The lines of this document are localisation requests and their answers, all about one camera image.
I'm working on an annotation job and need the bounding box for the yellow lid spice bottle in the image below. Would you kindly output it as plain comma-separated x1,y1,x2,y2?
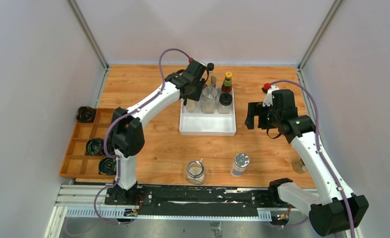
185,99,198,113

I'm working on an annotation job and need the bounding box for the silver lid shaker jar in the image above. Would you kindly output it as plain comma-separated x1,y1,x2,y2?
202,86,218,114

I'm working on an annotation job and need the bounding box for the black cap soy sauce bottle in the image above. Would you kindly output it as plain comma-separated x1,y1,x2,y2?
204,62,217,88

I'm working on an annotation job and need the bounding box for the black cap white pepper bottle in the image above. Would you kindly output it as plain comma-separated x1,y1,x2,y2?
217,93,233,114

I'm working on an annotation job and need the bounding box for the yellow cap sauce bottle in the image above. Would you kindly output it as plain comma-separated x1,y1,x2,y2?
221,71,233,94

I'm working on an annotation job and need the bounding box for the white divided tray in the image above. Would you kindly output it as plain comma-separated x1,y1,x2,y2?
179,88,237,136

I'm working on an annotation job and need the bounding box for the silver lid peppercorn bottle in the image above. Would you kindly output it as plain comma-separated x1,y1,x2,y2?
230,153,250,178

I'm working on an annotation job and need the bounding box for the round glass jar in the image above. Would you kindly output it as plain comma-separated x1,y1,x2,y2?
186,161,206,185

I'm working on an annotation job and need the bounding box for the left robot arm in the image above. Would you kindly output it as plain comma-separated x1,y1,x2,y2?
107,59,207,205

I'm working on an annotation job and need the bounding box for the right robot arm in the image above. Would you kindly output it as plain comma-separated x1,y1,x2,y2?
245,86,369,237

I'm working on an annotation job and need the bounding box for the black cap grinder bottle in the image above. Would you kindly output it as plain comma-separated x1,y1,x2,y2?
292,158,308,174

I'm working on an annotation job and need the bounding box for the dark coil in organizer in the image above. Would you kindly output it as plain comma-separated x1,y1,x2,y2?
98,157,117,175

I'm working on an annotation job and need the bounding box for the wooden compartment organizer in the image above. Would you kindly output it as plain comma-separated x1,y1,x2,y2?
59,108,115,180

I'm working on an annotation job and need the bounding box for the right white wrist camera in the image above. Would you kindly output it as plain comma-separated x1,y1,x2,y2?
262,83,279,107

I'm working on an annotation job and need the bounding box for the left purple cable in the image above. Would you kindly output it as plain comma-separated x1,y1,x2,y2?
93,48,195,226

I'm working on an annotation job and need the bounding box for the black coiled cable bundle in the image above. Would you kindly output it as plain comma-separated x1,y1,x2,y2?
76,106,97,123

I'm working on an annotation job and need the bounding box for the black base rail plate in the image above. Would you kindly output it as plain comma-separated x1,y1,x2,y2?
104,184,291,219

